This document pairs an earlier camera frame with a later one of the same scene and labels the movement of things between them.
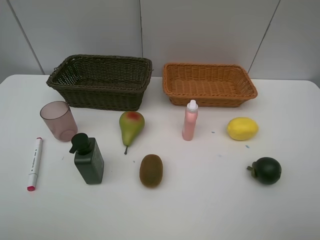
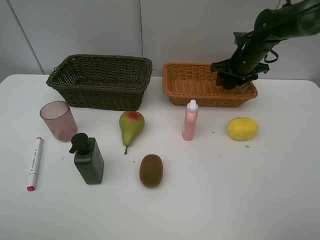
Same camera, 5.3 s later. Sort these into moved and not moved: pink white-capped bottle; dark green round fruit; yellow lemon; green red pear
Moved: dark green round fruit
Not moved: yellow lemon; green red pear; pink white-capped bottle
